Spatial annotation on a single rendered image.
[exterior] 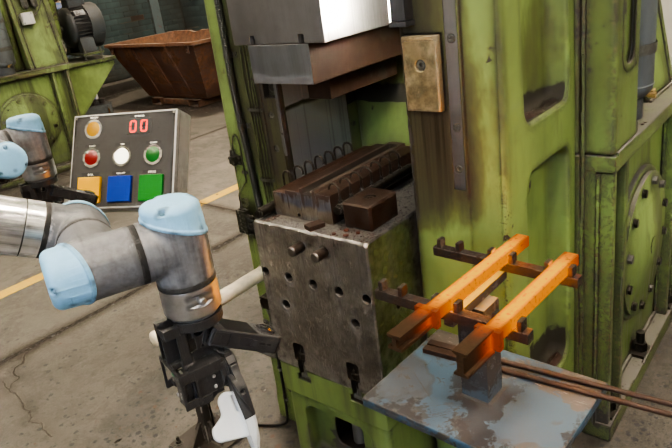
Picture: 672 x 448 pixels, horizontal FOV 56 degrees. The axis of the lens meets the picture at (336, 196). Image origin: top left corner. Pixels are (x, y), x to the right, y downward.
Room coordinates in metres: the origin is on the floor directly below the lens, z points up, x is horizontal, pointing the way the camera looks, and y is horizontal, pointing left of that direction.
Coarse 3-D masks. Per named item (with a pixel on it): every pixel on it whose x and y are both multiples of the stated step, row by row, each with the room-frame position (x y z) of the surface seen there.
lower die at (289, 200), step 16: (384, 144) 1.83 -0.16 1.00; (400, 144) 1.81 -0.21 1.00; (336, 160) 1.80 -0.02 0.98; (352, 160) 1.75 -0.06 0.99; (384, 160) 1.70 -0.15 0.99; (400, 160) 1.71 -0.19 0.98; (304, 176) 1.69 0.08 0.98; (320, 176) 1.65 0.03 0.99; (352, 176) 1.60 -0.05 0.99; (368, 176) 1.60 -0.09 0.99; (384, 176) 1.65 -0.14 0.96; (288, 192) 1.57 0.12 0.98; (320, 192) 1.51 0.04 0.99; (336, 192) 1.50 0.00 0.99; (352, 192) 1.54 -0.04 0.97; (288, 208) 1.57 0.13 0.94; (304, 208) 1.53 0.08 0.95; (320, 208) 1.50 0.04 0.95
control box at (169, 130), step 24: (96, 120) 1.85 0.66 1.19; (120, 120) 1.82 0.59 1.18; (168, 120) 1.78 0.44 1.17; (96, 144) 1.81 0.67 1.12; (120, 144) 1.79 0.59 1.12; (144, 144) 1.77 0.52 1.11; (168, 144) 1.74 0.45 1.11; (72, 168) 1.80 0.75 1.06; (96, 168) 1.78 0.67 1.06; (120, 168) 1.75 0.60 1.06; (144, 168) 1.73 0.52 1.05; (168, 168) 1.71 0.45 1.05; (168, 192) 1.67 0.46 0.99
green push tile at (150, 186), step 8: (144, 176) 1.71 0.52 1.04; (152, 176) 1.70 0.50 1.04; (160, 176) 1.70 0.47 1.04; (144, 184) 1.70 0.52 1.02; (152, 184) 1.69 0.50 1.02; (160, 184) 1.69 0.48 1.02; (144, 192) 1.69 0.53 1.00; (152, 192) 1.68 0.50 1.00; (160, 192) 1.67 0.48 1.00; (144, 200) 1.68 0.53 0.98
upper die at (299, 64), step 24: (264, 48) 1.57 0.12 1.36; (288, 48) 1.52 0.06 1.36; (312, 48) 1.48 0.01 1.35; (336, 48) 1.55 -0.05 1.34; (360, 48) 1.62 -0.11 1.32; (384, 48) 1.70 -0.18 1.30; (264, 72) 1.58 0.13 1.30; (288, 72) 1.52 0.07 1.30; (312, 72) 1.48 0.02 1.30; (336, 72) 1.54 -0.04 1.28
